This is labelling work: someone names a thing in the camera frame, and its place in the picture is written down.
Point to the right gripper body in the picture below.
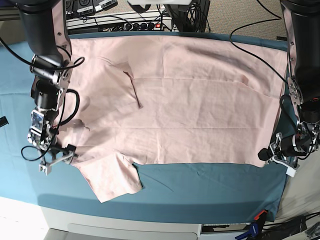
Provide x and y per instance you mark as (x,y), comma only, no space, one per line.
(42,135)

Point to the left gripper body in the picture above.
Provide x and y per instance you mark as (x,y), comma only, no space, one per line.
(299,146)

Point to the pink T-shirt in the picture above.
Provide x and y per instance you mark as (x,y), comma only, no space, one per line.
(163,99)

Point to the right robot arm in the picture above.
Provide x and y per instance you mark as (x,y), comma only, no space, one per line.
(44,22)

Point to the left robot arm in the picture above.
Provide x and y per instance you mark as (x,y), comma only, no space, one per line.
(302,23)

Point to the blue clamp bottom right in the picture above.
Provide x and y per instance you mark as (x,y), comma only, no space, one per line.
(255,228)

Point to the teal table cloth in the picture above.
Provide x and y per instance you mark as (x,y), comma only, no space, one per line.
(193,193)

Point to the black power strip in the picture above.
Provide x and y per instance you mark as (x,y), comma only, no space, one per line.
(136,26)

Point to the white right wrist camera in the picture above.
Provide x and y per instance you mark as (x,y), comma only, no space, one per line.
(45,168)

